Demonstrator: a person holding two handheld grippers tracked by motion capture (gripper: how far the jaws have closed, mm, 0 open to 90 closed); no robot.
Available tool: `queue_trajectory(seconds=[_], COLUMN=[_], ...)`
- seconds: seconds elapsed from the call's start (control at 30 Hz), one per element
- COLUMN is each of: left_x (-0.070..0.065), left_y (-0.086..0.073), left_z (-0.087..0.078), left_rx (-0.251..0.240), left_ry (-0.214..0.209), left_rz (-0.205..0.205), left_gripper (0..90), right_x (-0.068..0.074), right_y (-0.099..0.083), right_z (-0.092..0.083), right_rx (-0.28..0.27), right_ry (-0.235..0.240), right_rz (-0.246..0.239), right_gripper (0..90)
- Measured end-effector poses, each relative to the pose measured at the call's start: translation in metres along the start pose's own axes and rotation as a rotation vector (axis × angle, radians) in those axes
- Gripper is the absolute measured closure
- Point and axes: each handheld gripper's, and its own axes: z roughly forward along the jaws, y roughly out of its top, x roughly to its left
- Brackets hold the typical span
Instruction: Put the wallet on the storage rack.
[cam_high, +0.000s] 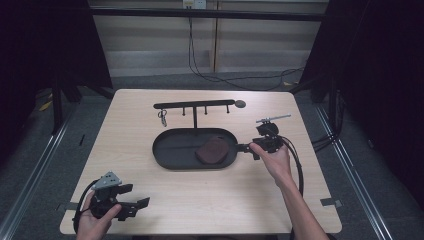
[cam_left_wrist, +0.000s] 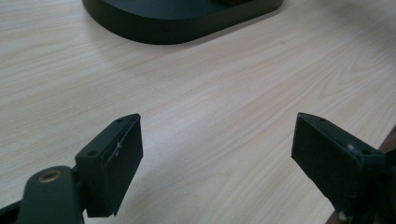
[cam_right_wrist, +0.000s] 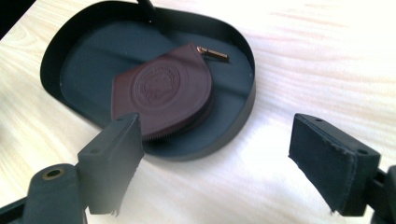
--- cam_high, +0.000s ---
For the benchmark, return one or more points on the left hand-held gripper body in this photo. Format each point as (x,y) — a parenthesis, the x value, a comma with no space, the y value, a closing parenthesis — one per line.
(105,203)

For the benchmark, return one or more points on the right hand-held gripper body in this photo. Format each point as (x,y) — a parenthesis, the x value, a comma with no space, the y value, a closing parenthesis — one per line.
(271,141)

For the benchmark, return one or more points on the brown leather pouch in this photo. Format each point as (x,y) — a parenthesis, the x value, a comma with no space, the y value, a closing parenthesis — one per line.
(212,150)

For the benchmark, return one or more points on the black tray with hook rack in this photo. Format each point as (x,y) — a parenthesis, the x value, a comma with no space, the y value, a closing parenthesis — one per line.
(176,150)

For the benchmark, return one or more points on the person's right hand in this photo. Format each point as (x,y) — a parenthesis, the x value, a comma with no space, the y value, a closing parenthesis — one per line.
(278,165)

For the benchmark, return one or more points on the person's left hand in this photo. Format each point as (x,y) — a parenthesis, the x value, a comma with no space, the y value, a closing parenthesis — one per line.
(93,228)

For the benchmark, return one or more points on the grey tape strip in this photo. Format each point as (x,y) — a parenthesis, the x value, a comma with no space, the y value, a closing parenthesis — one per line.
(66,206)
(330,202)

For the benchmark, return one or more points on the black metal stand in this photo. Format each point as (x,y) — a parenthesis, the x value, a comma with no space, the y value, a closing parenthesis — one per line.
(57,106)

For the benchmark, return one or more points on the yellow tape piece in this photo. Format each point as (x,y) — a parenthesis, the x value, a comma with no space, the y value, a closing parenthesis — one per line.
(45,105)

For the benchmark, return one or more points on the dark curtain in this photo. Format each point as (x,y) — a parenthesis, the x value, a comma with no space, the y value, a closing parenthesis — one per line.
(376,83)
(46,50)

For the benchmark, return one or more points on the black horizontal metal bar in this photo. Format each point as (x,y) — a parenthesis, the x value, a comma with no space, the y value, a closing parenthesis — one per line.
(206,14)

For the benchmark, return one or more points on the metal floor rail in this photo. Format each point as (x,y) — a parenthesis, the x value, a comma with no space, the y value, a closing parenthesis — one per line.
(30,180)
(353,173)

